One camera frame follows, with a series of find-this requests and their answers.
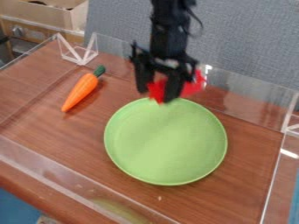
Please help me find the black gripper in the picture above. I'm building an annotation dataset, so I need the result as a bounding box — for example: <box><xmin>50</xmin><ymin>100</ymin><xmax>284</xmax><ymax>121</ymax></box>
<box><xmin>130</xmin><ymin>23</ymin><xmax>197</xmax><ymax>103</ymax></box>

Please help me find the red star-shaped block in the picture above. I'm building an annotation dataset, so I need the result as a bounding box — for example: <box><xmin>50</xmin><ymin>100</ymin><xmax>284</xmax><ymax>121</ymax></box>
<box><xmin>146</xmin><ymin>69</ymin><xmax>206</xmax><ymax>104</ymax></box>

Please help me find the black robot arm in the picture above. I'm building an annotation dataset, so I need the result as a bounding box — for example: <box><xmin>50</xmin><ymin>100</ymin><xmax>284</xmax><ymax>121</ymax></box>
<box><xmin>130</xmin><ymin>0</ymin><xmax>202</xmax><ymax>103</ymax></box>

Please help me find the green round plate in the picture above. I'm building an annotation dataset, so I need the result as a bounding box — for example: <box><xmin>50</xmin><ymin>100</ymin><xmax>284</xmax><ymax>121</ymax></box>
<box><xmin>104</xmin><ymin>98</ymin><xmax>228</xmax><ymax>186</ymax></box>

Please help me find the orange toy carrot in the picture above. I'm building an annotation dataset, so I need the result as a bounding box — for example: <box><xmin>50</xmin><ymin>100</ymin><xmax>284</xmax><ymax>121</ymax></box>
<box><xmin>60</xmin><ymin>65</ymin><xmax>105</xmax><ymax>112</ymax></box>

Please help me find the cardboard box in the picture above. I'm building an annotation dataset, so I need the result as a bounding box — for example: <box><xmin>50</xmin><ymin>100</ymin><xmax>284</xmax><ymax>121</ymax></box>
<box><xmin>0</xmin><ymin>0</ymin><xmax>89</xmax><ymax>30</ymax></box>

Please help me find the black cable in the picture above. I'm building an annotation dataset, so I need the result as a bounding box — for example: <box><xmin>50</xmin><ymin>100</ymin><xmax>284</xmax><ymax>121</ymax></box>
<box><xmin>184</xmin><ymin>5</ymin><xmax>205</xmax><ymax>39</ymax></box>

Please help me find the clear acrylic tray wall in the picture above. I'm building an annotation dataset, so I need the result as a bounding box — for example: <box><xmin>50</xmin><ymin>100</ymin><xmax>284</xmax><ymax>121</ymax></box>
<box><xmin>0</xmin><ymin>38</ymin><xmax>299</xmax><ymax>224</ymax></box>

